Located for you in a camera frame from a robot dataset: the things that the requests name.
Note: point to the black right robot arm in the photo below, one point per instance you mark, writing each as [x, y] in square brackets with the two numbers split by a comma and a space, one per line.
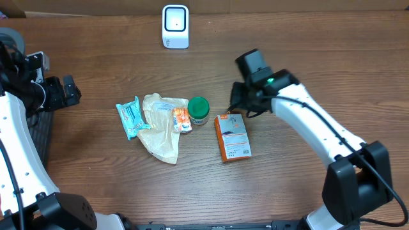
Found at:
[358, 178]

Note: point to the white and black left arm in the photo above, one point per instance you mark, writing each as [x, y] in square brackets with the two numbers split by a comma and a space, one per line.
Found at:
[29, 198]

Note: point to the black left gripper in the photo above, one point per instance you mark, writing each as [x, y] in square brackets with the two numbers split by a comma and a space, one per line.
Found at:
[58, 99]

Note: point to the beige plastic bag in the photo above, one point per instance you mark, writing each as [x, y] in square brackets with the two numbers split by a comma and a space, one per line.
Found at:
[161, 140]

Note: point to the green lid jar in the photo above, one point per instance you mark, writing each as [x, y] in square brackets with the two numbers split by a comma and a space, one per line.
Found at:
[198, 109]

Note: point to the grey plastic mesh basket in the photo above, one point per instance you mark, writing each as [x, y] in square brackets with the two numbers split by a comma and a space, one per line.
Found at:
[40, 125]

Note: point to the white barcode scanner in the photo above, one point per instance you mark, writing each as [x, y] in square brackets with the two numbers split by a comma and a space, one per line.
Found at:
[175, 26]

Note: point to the teal wipes packet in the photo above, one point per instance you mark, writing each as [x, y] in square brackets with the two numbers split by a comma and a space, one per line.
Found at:
[131, 118]

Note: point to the small orange white packet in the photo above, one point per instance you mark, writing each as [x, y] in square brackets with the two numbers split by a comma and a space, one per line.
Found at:
[181, 120]

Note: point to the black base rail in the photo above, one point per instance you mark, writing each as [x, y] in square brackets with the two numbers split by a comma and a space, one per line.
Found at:
[274, 225]

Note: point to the orange white box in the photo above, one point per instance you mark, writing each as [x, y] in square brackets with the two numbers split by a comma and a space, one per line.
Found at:
[232, 137]

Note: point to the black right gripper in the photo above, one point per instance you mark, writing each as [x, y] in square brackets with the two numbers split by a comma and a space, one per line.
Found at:
[238, 102]

